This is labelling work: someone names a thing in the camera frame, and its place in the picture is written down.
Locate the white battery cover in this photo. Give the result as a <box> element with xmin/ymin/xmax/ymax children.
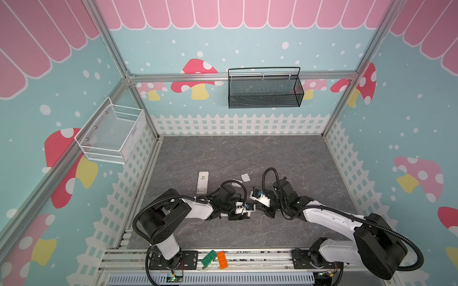
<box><xmin>241</xmin><ymin>174</ymin><xmax>250</xmax><ymax>182</ymax></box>
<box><xmin>231</xmin><ymin>180</ymin><xmax>242</xmax><ymax>187</ymax></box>

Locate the white remote control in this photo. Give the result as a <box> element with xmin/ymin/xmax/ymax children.
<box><xmin>196</xmin><ymin>171</ymin><xmax>209</xmax><ymax>195</ymax></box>

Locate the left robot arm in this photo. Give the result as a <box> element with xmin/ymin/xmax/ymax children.
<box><xmin>132</xmin><ymin>180</ymin><xmax>255</xmax><ymax>262</ymax></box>

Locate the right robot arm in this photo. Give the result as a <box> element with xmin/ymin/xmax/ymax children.
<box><xmin>250</xmin><ymin>168</ymin><xmax>425</xmax><ymax>280</ymax></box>

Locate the orange toy brick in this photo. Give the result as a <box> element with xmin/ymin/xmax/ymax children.
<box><xmin>217</xmin><ymin>251</ymin><xmax>229</xmax><ymax>270</ymax></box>

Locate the green toy brick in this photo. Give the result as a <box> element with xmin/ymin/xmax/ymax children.
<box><xmin>201</xmin><ymin>250</ymin><xmax>217</xmax><ymax>269</ymax></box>

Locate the small green circuit board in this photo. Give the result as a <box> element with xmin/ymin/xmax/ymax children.
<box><xmin>167</xmin><ymin>274</ymin><xmax>184</xmax><ymax>283</ymax></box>

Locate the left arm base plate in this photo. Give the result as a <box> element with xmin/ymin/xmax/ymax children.
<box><xmin>148</xmin><ymin>250</ymin><xmax>199</xmax><ymax>271</ymax></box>

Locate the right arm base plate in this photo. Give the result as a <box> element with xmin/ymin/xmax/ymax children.
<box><xmin>291</xmin><ymin>249</ymin><xmax>341</xmax><ymax>269</ymax></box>

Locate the black mesh wall basket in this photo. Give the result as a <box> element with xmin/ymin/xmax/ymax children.
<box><xmin>227</xmin><ymin>67</ymin><xmax>305</xmax><ymax>109</ymax></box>

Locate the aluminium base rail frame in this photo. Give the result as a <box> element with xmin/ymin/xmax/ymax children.
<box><xmin>93</xmin><ymin>248</ymin><xmax>400</xmax><ymax>286</ymax></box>

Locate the white wire wall basket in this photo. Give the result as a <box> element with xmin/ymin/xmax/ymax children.
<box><xmin>75</xmin><ymin>98</ymin><xmax>146</xmax><ymax>164</ymax></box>

